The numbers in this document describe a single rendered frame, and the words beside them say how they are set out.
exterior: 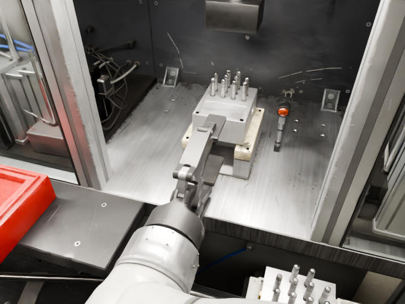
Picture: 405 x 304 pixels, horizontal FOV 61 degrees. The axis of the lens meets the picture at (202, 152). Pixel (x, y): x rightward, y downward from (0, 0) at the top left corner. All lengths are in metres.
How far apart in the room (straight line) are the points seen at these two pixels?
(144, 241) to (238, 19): 0.37
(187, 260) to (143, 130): 0.44
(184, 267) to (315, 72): 0.62
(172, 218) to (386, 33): 0.30
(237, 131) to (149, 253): 0.30
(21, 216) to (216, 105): 0.37
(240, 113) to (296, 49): 0.29
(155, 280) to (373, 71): 0.31
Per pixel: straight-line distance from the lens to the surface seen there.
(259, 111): 0.72
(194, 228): 0.43
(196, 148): 0.46
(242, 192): 0.64
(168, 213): 0.43
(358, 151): 0.46
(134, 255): 0.39
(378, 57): 0.40
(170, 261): 0.39
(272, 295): 0.51
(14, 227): 0.62
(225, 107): 0.64
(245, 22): 0.59
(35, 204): 0.64
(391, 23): 0.39
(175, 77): 0.96
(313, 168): 0.71
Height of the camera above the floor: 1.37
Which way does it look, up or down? 40 degrees down
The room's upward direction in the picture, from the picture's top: straight up
